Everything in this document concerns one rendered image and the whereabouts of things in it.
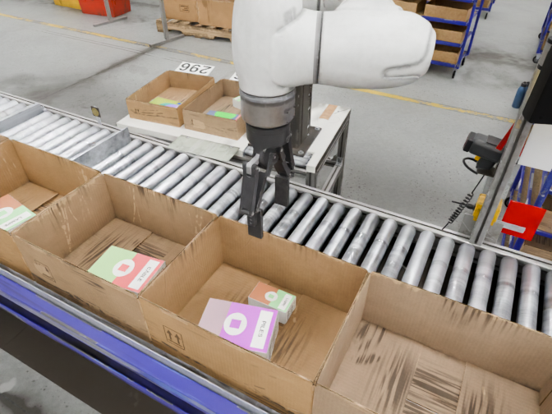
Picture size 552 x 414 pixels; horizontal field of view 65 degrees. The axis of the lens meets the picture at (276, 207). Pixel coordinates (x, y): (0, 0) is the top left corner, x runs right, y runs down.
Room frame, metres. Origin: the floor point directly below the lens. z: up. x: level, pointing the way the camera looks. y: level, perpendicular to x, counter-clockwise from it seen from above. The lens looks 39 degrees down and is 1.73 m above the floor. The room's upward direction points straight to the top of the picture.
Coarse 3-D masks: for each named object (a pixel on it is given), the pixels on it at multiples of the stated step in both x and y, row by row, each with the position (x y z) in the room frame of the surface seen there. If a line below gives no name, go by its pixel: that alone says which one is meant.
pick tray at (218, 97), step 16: (224, 80) 2.13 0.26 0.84; (208, 96) 2.00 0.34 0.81; (224, 96) 2.12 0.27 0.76; (192, 112) 1.77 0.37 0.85; (224, 112) 1.94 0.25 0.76; (240, 112) 1.94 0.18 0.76; (192, 128) 1.77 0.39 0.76; (208, 128) 1.74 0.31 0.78; (224, 128) 1.71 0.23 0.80; (240, 128) 1.71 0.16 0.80
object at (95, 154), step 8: (112, 136) 1.62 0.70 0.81; (120, 136) 1.65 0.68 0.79; (128, 136) 1.69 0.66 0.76; (104, 144) 1.58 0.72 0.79; (112, 144) 1.61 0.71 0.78; (120, 144) 1.65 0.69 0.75; (88, 152) 1.50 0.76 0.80; (96, 152) 1.53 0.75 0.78; (104, 152) 1.57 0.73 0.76; (112, 152) 1.60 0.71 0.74; (72, 160) 1.43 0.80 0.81; (80, 160) 1.46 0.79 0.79; (88, 160) 1.49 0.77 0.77; (96, 160) 1.52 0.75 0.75
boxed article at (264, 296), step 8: (256, 288) 0.68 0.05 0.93; (264, 288) 0.68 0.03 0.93; (272, 288) 0.68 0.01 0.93; (256, 296) 0.65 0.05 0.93; (264, 296) 0.65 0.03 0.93; (272, 296) 0.65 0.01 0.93; (280, 296) 0.65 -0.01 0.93; (288, 296) 0.65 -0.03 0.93; (256, 304) 0.64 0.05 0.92; (264, 304) 0.63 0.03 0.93; (272, 304) 0.63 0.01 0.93; (280, 304) 0.63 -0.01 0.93; (288, 304) 0.63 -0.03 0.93; (280, 312) 0.61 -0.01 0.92; (288, 312) 0.62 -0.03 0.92; (280, 320) 0.61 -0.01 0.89
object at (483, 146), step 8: (472, 136) 1.13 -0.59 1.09; (480, 136) 1.12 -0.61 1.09; (488, 136) 1.12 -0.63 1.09; (464, 144) 1.12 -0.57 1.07; (472, 144) 1.11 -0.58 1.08; (480, 144) 1.10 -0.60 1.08; (488, 144) 1.09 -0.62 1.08; (496, 144) 1.09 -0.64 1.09; (472, 152) 1.10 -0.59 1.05; (480, 152) 1.09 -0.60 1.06; (488, 152) 1.08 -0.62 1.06; (496, 152) 1.07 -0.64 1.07; (480, 160) 1.10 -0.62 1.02; (488, 160) 1.09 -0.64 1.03; (496, 160) 1.07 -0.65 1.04; (480, 168) 1.09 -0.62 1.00; (488, 168) 1.09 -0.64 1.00
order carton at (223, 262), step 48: (240, 240) 0.78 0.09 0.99; (288, 240) 0.72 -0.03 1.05; (192, 288) 0.69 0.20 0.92; (240, 288) 0.71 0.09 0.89; (288, 288) 0.71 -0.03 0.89; (336, 288) 0.66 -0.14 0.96; (192, 336) 0.49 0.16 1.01; (288, 336) 0.57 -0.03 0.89; (240, 384) 0.45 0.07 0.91; (288, 384) 0.39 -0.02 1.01
